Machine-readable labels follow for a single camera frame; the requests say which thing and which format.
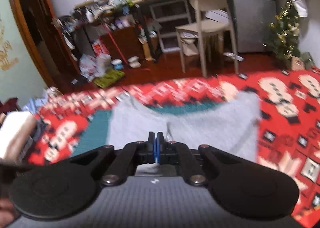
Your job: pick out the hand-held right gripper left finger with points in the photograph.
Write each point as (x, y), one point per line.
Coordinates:
(151, 148)

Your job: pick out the brown paper bag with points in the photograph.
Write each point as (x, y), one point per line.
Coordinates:
(150, 50)

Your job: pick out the brown wooden drawer cabinet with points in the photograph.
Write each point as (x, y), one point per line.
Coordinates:
(125, 42)

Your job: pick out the white hanging cloth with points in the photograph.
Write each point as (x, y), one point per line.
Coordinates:
(299, 5)

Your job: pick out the grey refrigerator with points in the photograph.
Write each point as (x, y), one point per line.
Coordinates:
(252, 17)

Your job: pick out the green gift box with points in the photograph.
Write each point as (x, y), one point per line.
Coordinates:
(308, 59)

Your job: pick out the white bowl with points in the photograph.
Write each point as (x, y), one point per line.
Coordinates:
(134, 61)

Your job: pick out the beige patterned gift box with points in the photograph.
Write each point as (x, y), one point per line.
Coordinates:
(297, 62)

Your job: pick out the white paper scrap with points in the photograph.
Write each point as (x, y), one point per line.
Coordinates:
(232, 56)

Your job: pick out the cluttered wooden side table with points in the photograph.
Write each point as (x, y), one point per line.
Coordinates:
(100, 11)

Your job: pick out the light green door panel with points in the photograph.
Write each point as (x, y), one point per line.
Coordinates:
(15, 30)

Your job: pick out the green cutting mat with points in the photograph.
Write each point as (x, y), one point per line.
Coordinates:
(97, 128)

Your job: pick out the white bag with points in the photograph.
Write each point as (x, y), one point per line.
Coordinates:
(190, 47)

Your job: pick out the white plastic bags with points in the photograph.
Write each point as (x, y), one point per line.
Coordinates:
(92, 66)

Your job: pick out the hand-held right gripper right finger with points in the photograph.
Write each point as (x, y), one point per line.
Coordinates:
(160, 148)

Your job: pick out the grey t-shirt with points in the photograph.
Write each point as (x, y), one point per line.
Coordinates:
(200, 128)

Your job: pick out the dark red cloth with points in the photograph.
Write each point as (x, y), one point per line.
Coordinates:
(7, 105)

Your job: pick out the brown wooden door frame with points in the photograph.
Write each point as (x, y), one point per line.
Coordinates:
(32, 30)

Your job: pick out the blue bowl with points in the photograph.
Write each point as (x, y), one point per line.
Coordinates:
(117, 64)

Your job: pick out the red patterned knit blanket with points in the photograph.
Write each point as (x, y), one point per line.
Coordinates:
(282, 143)

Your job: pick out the red white cardboard box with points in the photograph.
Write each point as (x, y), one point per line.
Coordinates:
(98, 47)

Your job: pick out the small Christmas tree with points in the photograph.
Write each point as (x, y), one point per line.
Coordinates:
(285, 35)

